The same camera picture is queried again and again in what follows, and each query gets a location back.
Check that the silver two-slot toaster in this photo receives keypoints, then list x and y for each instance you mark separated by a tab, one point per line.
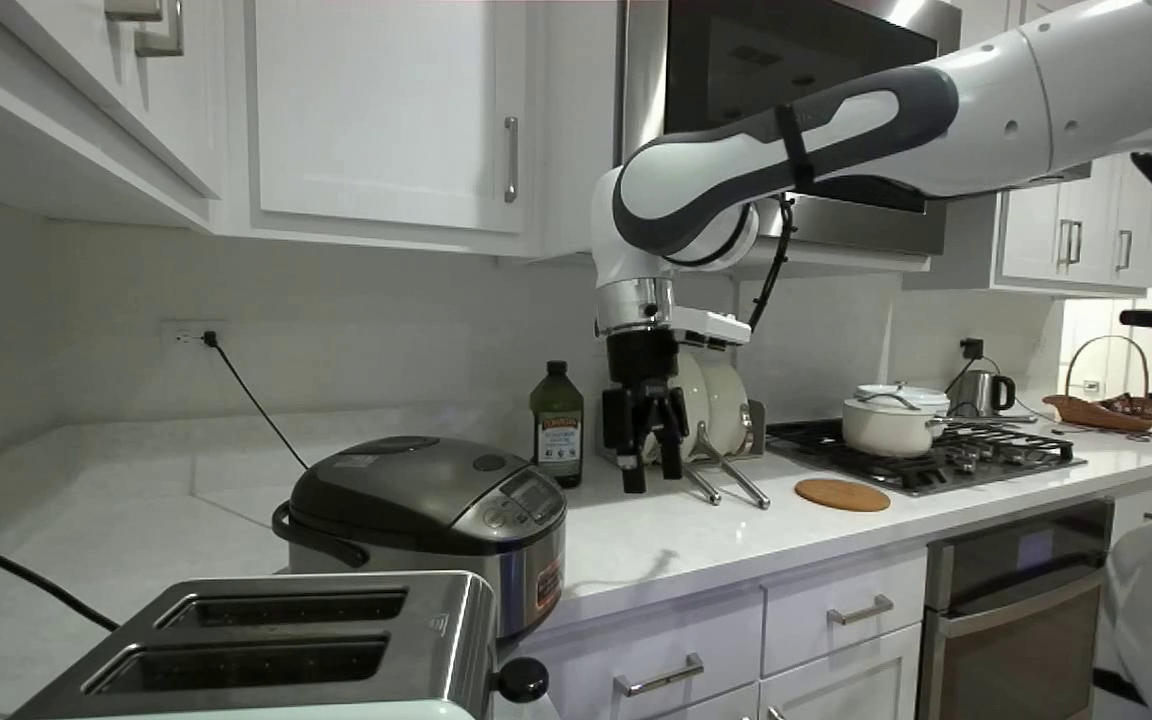
443	624

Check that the stainless steel microwave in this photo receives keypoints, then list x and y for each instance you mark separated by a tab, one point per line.
760	53

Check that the black gas stovetop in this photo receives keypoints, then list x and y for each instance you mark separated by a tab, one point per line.
990	460

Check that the white tall upper cabinet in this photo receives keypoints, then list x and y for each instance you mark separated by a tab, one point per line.
1031	241

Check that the white lower cabinet door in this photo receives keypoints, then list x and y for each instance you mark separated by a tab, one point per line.
840	692

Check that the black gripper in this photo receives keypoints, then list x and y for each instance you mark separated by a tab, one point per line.
640	383

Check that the dark green glass bottle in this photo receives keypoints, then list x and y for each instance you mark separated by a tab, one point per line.
556	435

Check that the round cork trivet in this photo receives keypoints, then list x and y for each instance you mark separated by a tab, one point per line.
840	493

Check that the white double-door upper cabinet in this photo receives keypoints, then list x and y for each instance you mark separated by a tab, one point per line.
17	80

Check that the stainless steel oven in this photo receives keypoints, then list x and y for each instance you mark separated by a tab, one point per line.
1002	642

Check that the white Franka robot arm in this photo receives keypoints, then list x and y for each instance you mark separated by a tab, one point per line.
1002	121

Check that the stainless steel kettle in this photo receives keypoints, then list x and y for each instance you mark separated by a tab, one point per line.
969	386

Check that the white wall outlet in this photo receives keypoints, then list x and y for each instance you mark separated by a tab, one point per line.
181	333

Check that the white single-door upper cabinet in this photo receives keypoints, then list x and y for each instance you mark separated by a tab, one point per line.
376	105

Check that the white lidded pot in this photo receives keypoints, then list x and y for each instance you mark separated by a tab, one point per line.
890	426

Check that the silver black rice cooker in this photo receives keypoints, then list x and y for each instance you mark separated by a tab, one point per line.
419	501

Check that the white kitchen drawer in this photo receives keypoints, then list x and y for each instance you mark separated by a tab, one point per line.
579	664
800	613

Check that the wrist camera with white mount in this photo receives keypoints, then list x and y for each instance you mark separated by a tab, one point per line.
710	327

